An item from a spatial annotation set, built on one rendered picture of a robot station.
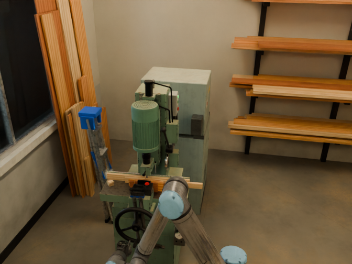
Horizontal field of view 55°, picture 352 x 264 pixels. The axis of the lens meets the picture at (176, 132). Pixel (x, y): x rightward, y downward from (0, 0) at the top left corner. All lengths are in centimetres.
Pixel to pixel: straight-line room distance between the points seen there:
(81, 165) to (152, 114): 177
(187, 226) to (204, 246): 14
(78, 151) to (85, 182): 38
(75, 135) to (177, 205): 224
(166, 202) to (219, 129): 321
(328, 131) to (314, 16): 131
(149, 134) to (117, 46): 256
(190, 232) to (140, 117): 83
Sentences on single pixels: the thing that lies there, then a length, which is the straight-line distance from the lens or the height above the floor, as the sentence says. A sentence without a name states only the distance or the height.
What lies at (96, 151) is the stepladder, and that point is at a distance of 311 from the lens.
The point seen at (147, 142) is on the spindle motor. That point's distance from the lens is 217.
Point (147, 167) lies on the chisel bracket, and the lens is 231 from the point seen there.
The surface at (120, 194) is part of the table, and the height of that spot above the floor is 90.
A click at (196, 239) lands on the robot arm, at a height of 117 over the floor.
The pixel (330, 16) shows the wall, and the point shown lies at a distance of 434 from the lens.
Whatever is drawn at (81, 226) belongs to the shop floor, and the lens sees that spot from 355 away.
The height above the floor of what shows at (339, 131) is 63.
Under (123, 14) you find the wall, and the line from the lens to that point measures 447.
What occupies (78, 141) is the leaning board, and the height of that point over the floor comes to 68.
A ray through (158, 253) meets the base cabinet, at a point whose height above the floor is 41.
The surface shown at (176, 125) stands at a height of 129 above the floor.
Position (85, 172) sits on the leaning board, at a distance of 377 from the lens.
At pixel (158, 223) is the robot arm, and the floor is 110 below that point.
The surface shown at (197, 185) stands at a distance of 238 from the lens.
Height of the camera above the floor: 228
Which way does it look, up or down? 26 degrees down
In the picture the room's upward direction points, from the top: 1 degrees clockwise
